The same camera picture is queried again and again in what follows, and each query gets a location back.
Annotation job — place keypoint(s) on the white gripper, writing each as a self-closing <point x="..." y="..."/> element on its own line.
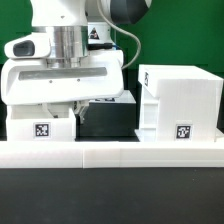
<point x="26" y="78"/>

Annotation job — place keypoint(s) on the white front drawer with knob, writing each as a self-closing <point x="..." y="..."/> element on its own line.
<point x="30" y="123"/>

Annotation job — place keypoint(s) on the white drawer cabinet box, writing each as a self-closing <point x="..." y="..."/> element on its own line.
<point x="178" y="103"/>

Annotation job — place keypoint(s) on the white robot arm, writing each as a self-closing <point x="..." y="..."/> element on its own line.
<point x="64" y="60"/>

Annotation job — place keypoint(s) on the white L-shaped fence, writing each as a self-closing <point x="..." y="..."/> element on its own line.
<point x="110" y="154"/>

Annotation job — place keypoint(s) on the marker tag sheet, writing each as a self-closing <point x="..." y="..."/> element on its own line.
<point x="125" y="98"/>

